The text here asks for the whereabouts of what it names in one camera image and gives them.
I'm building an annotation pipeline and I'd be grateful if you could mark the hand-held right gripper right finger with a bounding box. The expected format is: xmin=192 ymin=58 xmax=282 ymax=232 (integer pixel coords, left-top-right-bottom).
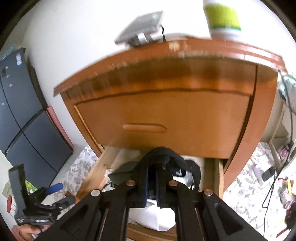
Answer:
xmin=155 ymin=159 xmax=267 ymax=241

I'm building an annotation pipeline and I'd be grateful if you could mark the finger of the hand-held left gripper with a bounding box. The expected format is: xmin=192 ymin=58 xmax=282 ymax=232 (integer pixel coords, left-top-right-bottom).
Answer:
xmin=45 ymin=183 xmax=63 ymax=194
xmin=53 ymin=196 xmax=77 ymax=210

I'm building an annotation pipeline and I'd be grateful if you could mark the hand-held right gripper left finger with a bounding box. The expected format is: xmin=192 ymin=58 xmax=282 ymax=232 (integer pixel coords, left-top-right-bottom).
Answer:
xmin=40 ymin=159 xmax=149 ymax=241

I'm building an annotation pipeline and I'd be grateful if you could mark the white cloth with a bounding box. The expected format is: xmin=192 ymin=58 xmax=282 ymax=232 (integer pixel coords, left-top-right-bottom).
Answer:
xmin=113 ymin=148 xmax=204 ymax=232

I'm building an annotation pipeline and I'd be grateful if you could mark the black garment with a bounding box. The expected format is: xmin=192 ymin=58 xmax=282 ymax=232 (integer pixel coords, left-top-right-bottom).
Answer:
xmin=139 ymin=146 xmax=201 ymax=193

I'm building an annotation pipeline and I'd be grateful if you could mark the wooden drawer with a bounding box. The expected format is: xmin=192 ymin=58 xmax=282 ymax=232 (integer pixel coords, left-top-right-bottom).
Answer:
xmin=76 ymin=144 xmax=226 ymax=241
xmin=74 ymin=89 xmax=252 ymax=159

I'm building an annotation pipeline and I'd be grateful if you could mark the person's left hand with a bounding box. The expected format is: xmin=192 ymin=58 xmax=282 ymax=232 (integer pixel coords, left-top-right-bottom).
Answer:
xmin=11 ymin=224 xmax=48 ymax=241

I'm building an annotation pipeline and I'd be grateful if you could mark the green printed package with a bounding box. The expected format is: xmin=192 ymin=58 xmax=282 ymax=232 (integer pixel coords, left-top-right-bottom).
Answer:
xmin=24 ymin=179 xmax=38 ymax=194

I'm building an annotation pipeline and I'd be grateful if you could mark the pink board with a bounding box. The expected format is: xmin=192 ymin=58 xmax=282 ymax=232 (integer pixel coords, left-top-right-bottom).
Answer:
xmin=45 ymin=105 xmax=74 ymax=151

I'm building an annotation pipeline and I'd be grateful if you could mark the dark blue cabinet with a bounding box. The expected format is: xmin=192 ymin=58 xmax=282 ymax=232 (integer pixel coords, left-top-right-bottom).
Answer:
xmin=0 ymin=47 xmax=73 ymax=183

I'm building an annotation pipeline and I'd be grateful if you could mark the floral blanket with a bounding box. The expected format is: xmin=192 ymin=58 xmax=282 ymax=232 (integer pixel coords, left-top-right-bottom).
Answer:
xmin=59 ymin=141 xmax=296 ymax=234

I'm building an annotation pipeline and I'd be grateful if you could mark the white power strip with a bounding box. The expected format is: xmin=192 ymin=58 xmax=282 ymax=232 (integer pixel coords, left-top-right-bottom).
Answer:
xmin=253 ymin=164 xmax=269 ymax=186

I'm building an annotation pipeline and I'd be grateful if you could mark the black power adapter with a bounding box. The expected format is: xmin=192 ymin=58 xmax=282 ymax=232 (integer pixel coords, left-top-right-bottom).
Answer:
xmin=262 ymin=167 xmax=277 ymax=181

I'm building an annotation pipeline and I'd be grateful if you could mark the wooden nightstand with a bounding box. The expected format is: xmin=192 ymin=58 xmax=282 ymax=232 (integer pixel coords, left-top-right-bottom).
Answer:
xmin=53 ymin=36 xmax=288 ymax=241

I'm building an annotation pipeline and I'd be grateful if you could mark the pile of colourful small items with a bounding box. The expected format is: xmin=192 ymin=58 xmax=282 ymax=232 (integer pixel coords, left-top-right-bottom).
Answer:
xmin=279 ymin=176 xmax=296 ymax=230

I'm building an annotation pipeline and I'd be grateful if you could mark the white cut-out rack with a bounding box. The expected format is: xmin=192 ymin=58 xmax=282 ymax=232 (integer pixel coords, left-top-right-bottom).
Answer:
xmin=259 ymin=72 xmax=296 ymax=172

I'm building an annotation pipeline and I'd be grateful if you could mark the black lace cloth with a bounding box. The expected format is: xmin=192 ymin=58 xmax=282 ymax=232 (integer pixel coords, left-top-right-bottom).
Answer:
xmin=284 ymin=204 xmax=296 ymax=230

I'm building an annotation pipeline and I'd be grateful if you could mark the grey flat device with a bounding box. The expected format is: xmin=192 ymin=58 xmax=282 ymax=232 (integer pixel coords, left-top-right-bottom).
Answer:
xmin=115 ymin=11 xmax=164 ymax=47

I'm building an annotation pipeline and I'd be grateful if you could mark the crumpled plastic bag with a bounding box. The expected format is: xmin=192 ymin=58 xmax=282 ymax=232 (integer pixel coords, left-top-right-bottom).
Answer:
xmin=277 ymin=74 xmax=296 ymax=102

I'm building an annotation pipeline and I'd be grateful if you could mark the white bottle with green label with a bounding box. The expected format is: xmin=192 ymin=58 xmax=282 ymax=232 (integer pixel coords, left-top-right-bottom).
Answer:
xmin=203 ymin=0 xmax=242 ymax=40

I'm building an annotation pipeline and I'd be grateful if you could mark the black cable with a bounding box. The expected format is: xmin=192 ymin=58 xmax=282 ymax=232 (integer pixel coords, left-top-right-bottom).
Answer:
xmin=262 ymin=72 xmax=294 ymax=209

